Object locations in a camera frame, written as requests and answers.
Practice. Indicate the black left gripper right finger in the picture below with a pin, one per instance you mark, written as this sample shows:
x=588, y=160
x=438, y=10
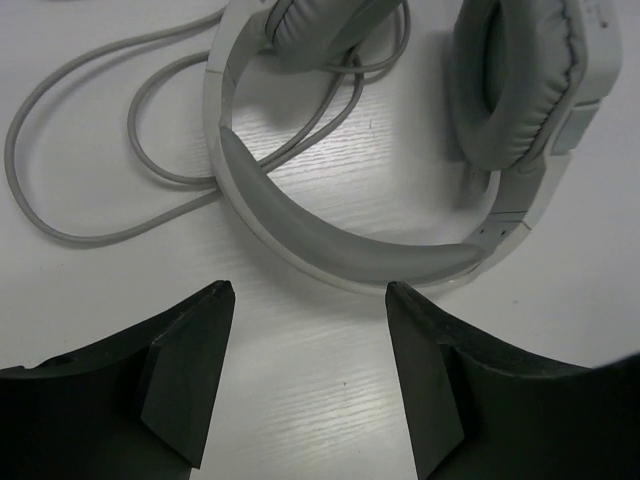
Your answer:
x=478, y=407

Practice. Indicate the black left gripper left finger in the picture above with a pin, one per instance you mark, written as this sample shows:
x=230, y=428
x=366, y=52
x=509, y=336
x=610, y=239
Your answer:
x=134, y=405

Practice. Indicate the white over-ear headphones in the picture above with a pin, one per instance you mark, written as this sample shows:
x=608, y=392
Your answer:
x=524, y=81

